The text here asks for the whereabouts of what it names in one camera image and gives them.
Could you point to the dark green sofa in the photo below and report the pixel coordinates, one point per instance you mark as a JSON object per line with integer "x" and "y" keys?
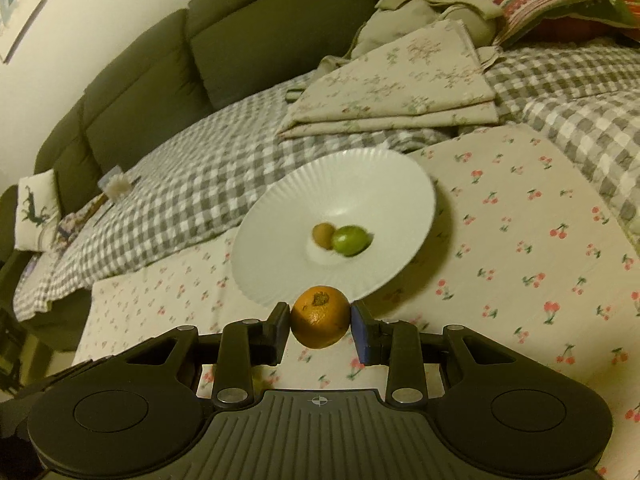
{"x": 200, "y": 55}

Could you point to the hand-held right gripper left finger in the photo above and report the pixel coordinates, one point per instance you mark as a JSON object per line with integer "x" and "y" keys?
{"x": 278, "y": 330}

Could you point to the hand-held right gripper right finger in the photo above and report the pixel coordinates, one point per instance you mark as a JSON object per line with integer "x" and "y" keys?
{"x": 361, "y": 332}

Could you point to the green lime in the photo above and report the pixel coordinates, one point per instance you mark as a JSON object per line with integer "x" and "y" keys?
{"x": 351, "y": 240}

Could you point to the brown kiwi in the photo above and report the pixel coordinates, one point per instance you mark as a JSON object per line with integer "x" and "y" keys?
{"x": 323, "y": 235}

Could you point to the white fluffy item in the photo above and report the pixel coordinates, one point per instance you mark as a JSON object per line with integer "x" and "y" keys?
{"x": 117, "y": 186}

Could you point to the white deer print cushion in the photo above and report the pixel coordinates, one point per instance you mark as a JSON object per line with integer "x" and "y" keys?
{"x": 37, "y": 210}

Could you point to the cherry print sheet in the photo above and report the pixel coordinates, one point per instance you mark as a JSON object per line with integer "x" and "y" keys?
{"x": 525, "y": 240}

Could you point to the grey checked blanket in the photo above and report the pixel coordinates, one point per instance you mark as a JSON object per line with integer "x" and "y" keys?
{"x": 210, "y": 180}

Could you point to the framed wall picture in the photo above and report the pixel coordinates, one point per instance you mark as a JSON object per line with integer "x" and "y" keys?
{"x": 17, "y": 5}

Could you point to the white ribbed plate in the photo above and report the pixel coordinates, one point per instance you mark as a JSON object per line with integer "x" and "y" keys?
{"x": 350, "y": 195}

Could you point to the folded floral beige sheet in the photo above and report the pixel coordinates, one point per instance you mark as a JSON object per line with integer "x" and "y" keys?
{"x": 395, "y": 80}

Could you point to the crumpled beige cloth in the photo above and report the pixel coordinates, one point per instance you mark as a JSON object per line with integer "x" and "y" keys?
{"x": 440, "y": 10}

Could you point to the orange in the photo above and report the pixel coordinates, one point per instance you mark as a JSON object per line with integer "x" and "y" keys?
{"x": 320, "y": 317}

